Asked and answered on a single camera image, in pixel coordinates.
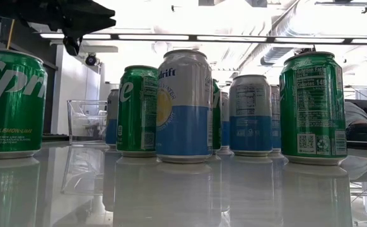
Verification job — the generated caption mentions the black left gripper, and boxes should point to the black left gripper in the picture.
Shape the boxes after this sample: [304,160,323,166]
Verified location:
[19,0,117,57]

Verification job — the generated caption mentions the green Sprite can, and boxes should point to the green Sprite can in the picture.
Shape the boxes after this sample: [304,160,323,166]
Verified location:
[279,51,348,166]
[211,78,222,151]
[0,49,48,160]
[116,65,159,158]

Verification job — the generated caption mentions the white blue Spindrift can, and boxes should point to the white blue Spindrift can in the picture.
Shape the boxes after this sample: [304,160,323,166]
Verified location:
[155,49,214,164]
[105,88,120,148]
[220,91,231,149]
[229,74,273,157]
[270,84,282,154]

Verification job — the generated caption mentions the black round spotlight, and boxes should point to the black round spotlight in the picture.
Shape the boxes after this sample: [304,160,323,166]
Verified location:
[84,52,98,67]

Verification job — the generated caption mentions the clear plastic bin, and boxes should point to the clear plastic bin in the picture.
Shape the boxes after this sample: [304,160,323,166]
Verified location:
[66,100,108,146]

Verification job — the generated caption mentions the long ceiling light bar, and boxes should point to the long ceiling light bar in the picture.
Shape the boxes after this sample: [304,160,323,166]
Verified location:
[40,32,367,45]

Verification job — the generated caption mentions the black track spotlights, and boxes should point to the black track spotlights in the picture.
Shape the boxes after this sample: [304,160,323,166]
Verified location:
[294,45,317,55]

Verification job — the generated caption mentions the black ceiling track fixture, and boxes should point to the black ceiling track fixture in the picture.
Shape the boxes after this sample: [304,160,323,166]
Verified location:
[315,1,367,15]

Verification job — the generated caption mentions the person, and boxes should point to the person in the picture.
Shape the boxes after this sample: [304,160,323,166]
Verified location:
[344,100,367,143]

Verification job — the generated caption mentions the black metal table frame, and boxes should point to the black metal table frame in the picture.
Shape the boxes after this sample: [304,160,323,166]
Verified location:
[42,134,367,151]

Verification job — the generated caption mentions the silver ventilation duct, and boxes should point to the silver ventilation duct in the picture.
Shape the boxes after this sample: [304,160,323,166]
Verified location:
[260,46,298,66]

